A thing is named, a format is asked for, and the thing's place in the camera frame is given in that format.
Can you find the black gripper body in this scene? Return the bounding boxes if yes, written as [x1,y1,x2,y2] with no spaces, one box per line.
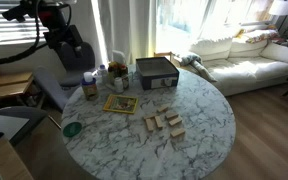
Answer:
[43,23,84,52]

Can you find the white plastic measuring cup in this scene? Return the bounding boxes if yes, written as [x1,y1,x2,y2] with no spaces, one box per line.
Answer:
[82,71,95,83]

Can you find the dark grey office chair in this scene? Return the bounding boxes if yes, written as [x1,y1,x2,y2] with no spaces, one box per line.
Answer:
[57,41,97,88]

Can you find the white bottle blue cap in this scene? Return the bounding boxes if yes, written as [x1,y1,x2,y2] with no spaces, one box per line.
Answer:
[97,64,109,84]

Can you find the yellow lid jar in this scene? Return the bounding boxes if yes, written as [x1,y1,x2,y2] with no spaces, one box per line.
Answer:
[107,61,119,79]

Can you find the grey upholstered chair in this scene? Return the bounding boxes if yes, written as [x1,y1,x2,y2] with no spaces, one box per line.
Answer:
[0,105,49,148]
[33,67,72,112]

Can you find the clear plastic organizer tray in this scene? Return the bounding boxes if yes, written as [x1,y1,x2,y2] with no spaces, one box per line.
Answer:
[104,64,131,94]

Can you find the red cap sauce bottle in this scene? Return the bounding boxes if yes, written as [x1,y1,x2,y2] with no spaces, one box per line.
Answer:
[118,63,129,78]

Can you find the white sheer curtain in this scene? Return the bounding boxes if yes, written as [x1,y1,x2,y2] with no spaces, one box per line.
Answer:
[90,0,158,64]

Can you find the white window blinds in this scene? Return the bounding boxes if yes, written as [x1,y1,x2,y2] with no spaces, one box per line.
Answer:
[0,0,52,47]

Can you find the yellow dog picture book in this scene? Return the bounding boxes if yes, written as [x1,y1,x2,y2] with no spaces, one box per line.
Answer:
[102,93,140,115]

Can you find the wooden side table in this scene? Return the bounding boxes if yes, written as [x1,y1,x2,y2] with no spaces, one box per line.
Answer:
[0,71,35,103]

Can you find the green round plastic lid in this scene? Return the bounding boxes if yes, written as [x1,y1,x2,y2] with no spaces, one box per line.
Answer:
[62,121,83,138]

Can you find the dark grey storage box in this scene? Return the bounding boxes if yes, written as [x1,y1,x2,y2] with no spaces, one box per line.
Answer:
[135,56,181,91]

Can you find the wooden slat chair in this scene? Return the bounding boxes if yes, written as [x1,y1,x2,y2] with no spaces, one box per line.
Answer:
[153,50,182,68]

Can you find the light wooden block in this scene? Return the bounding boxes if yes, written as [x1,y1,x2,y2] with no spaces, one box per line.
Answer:
[145,118,155,132]
[169,127,187,139]
[164,110,180,120]
[154,115,164,129]
[143,113,157,121]
[168,116,184,127]
[156,104,170,113]

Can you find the white paper sheet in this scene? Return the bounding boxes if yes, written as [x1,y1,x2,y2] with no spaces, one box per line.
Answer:
[0,114,30,141]

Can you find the grey throw blanket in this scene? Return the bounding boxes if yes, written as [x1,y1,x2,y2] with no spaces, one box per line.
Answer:
[178,51,203,68]

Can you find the pale bolster cushion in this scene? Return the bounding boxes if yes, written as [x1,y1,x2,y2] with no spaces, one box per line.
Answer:
[192,59,218,83]

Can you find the brown cardboard box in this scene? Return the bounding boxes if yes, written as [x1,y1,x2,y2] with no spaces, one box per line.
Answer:
[0,136,35,180]

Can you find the white sofa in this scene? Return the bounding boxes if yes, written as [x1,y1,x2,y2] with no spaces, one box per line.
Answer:
[187,28,288,98]

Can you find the colourful patterned pillow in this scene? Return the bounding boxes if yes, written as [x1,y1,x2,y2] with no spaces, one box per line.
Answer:
[238,28,280,44]

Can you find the white shade floor lamp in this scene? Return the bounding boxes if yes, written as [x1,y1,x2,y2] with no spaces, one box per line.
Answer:
[268,0,288,38]

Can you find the black corrugated cable conduit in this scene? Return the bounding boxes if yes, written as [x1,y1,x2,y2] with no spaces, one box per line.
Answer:
[0,0,49,66]

